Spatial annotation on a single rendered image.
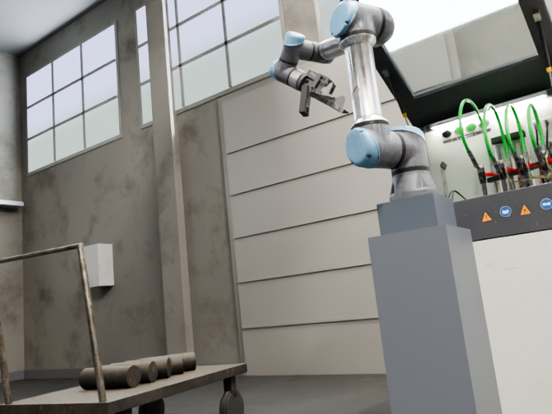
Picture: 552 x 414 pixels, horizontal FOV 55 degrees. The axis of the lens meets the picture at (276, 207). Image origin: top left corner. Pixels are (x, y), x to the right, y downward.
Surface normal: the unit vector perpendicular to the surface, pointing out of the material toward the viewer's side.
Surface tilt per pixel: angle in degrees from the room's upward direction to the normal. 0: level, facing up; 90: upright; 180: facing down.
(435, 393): 90
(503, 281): 90
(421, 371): 90
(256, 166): 90
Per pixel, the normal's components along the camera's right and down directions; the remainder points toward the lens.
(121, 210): -0.59, -0.09
